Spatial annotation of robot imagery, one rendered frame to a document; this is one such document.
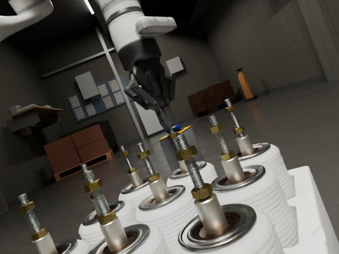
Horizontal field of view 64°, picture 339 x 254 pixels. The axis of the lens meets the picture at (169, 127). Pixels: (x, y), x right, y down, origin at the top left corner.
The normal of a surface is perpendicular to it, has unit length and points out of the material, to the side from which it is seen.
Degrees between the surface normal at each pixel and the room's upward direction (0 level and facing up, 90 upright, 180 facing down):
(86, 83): 90
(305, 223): 0
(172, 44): 90
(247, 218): 4
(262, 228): 43
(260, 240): 58
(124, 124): 90
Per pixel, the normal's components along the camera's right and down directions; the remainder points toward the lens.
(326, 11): 0.07, 0.02
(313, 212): -0.38, -0.92
